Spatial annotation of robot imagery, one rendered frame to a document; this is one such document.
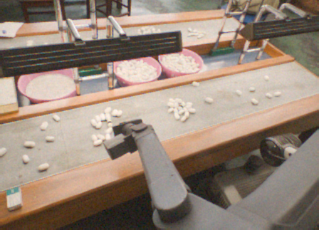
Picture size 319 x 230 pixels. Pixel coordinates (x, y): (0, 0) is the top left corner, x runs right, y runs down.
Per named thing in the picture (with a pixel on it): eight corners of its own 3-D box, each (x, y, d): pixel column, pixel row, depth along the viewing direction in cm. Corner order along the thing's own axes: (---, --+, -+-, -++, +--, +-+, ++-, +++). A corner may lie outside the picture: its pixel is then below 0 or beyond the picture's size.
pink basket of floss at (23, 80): (92, 90, 127) (90, 75, 121) (59, 122, 109) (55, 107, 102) (48, 73, 132) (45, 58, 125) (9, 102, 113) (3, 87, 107)
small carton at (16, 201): (23, 206, 73) (21, 203, 72) (9, 211, 72) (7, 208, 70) (21, 189, 76) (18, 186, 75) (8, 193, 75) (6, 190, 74)
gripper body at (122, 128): (111, 125, 79) (116, 128, 72) (139, 118, 83) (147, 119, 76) (115, 144, 80) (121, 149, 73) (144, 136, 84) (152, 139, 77)
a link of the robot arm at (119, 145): (161, 152, 66) (149, 124, 63) (123, 175, 62) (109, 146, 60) (144, 144, 76) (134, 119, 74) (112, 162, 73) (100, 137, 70)
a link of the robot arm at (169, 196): (230, 271, 28) (199, 194, 26) (186, 295, 28) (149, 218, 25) (161, 149, 70) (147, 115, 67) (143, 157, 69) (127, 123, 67)
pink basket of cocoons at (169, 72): (207, 81, 147) (212, 68, 140) (169, 90, 136) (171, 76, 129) (185, 58, 162) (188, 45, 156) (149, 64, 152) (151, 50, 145)
